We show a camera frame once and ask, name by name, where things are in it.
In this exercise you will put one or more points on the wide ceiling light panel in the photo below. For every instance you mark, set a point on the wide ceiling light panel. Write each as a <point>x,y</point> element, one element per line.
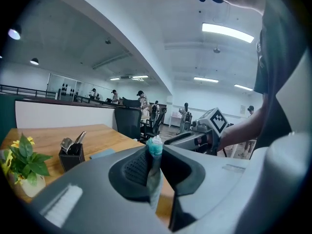
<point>226,32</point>

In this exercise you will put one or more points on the potted artificial sunflower plant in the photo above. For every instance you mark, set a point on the potted artificial sunflower plant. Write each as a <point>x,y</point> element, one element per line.
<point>26,160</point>

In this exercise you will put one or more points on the light teal pencil pouch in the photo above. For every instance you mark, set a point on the light teal pencil pouch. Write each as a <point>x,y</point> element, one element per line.
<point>154,150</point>

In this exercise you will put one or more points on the long ceiling strip light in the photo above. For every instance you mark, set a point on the long ceiling strip light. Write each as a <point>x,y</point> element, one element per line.
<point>114,79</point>
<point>243,87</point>
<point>206,79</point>
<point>140,77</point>

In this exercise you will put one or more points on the grey notebook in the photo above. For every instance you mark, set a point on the grey notebook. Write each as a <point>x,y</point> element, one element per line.
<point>103,153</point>

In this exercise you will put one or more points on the black pendant lamp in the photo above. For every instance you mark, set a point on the black pendant lamp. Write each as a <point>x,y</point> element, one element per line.
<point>34,61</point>
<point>14,33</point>

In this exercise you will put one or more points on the green partition panel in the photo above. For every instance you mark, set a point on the green partition panel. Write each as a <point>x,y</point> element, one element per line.
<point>7,116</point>

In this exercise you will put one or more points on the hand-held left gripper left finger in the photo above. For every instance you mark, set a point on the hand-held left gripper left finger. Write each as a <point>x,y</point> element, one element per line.
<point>85,191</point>

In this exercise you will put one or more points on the person's right hand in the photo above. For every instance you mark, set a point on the person's right hand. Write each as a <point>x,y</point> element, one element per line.
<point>210,139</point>

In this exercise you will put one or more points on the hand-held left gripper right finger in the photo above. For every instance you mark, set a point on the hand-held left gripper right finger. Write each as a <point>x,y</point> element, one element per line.
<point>219,179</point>

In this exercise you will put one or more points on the black metal railing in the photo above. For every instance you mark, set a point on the black metal railing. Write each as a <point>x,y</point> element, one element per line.
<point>29,89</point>

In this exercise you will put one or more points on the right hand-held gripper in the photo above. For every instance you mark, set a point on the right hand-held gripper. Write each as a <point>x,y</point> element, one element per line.
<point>218,123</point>

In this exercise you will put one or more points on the white partition panel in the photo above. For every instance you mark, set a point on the white partition panel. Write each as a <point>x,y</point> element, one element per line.
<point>61,114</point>

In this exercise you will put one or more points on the black square pen holder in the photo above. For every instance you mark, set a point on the black square pen holder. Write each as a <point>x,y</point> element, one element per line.
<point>73,158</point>

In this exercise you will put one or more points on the person's black clothing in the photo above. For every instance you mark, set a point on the person's black clothing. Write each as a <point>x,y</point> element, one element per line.
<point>280,57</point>

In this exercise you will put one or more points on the black office chair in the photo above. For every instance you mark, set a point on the black office chair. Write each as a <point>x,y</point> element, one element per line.
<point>128,123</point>
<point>156,123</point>

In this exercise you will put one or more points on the round ceiling fixture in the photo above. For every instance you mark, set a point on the round ceiling fixture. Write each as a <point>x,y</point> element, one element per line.
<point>108,41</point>
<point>216,50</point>

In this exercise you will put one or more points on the person's right forearm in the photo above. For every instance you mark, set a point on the person's right forearm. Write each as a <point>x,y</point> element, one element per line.
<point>239,130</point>

